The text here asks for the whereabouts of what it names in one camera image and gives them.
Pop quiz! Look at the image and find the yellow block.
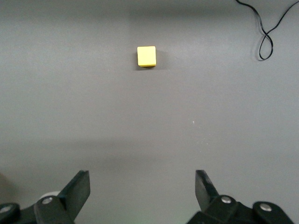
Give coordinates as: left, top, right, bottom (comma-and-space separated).
136, 46, 157, 68

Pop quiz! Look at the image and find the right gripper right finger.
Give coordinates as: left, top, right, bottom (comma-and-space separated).
186, 169, 256, 224

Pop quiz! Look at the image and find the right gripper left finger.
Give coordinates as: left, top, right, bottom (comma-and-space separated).
34, 169, 91, 224

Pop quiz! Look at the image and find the thin black loose cable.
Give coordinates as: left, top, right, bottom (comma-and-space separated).
235, 0, 299, 62

